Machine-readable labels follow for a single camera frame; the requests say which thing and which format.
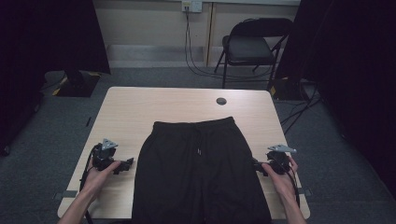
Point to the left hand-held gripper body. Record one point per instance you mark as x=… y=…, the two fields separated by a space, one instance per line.
x=104 y=155

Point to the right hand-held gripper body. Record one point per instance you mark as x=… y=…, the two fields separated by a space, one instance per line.
x=278 y=160

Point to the black pants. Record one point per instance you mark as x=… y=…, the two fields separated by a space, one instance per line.
x=199 y=180

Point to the person's right hand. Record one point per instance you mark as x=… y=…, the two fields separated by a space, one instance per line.
x=285 y=185

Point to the person's left hand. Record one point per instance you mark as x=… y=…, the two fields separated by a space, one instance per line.
x=95 y=182

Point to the grey tape strip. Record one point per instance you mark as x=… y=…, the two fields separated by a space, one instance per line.
x=67 y=194
x=303 y=191

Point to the black stand base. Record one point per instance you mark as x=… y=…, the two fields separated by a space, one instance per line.
x=286 y=90
x=77 y=87

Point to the black curtain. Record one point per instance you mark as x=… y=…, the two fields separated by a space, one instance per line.
x=351 y=77
x=46 y=46

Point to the black folding chair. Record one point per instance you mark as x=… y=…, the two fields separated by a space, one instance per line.
x=249 y=49

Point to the white wall socket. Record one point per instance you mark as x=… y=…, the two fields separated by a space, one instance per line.
x=191 y=5

